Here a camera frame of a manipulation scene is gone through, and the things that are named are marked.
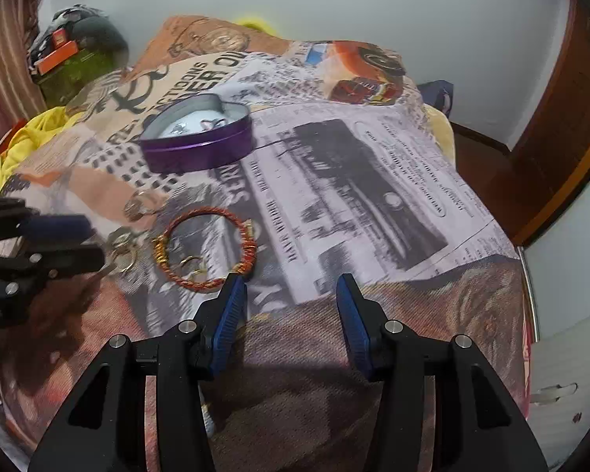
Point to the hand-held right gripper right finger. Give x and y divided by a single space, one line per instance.
351 322

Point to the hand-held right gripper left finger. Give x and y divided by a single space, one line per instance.
232 312

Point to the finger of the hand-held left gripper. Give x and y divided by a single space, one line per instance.
59 227
71 259

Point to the gold hoop earrings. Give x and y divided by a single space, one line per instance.
125 258

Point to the purple heart-shaped tin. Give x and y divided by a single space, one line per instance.
201 150

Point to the silver jewelry pieces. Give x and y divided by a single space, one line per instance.
211 123

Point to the small gold earring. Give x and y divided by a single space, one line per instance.
194 261

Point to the yellow cloth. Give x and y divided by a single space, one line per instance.
34 132

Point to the newspaper printed blanket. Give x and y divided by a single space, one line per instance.
364 196

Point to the green bag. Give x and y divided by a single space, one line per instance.
78 76

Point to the orange box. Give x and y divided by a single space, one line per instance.
56 56

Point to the striped brown curtain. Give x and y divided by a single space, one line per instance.
5 59

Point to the dark helmet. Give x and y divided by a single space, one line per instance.
98 34

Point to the pale yellow pillow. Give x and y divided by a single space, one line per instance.
440 128

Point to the white perforated panel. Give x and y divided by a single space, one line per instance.
570 368

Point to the dark blue bag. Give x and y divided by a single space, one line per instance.
437 93

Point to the wooden door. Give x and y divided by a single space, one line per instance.
555 147

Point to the bright yellow fabric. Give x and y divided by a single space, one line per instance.
255 25

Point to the metal bed rail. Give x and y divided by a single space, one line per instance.
528 295

